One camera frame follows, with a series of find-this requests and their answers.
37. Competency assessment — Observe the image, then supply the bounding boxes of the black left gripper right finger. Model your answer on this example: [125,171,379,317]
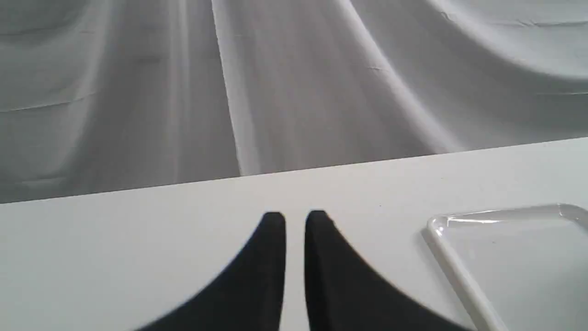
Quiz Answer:
[304,210,464,331]

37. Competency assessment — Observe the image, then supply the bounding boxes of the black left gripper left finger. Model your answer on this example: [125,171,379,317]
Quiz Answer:
[142,212,287,331]

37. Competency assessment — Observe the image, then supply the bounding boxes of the clear plastic tray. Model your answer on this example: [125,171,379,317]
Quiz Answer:
[424,203,588,331]

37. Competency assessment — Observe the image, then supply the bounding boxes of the grey backdrop cloth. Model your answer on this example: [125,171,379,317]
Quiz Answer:
[0,0,588,203]

